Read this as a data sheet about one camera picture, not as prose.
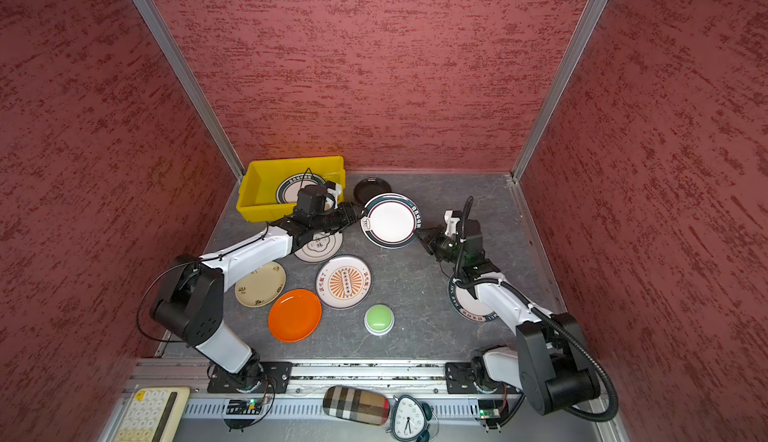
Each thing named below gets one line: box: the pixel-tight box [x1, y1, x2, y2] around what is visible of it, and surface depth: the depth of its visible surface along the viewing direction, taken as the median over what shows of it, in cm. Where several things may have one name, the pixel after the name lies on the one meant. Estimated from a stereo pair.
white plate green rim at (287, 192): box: [276, 173, 326, 204], surface depth 116 cm
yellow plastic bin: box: [236, 156, 346, 223], surface depth 116 cm
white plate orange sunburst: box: [315, 255, 372, 309], surface depth 93 cm
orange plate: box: [268, 288, 323, 343], surface depth 85 cm
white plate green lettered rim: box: [448, 276, 499, 322], surface depth 87 cm
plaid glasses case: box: [322, 385, 391, 426], surface depth 69 cm
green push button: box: [364, 304, 395, 336], surface depth 85 cm
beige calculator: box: [114, 386, 191, 442], surface depth 69 cm
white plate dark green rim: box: [360, 192, 423, 249], surface depth 87 cm
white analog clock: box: [386, 395, 433, 442], surface depth 67 cm
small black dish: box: [353, 178, 392, 206], surface depth 116 cm
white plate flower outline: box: [294, 231, 344, 263], surface depth 99 cm
